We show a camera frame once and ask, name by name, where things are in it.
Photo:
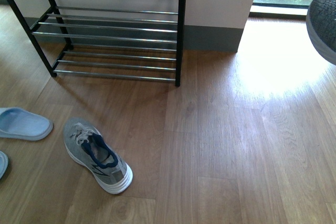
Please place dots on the black metal shoe rack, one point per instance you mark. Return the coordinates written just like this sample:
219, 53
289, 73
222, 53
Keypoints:
119, 39

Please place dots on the light blue slipper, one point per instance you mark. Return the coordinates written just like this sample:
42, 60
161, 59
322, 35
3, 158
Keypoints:
3, 163
20, 124

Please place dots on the grey sneaker with navy lining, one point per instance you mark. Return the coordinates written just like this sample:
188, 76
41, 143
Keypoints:
86, 146

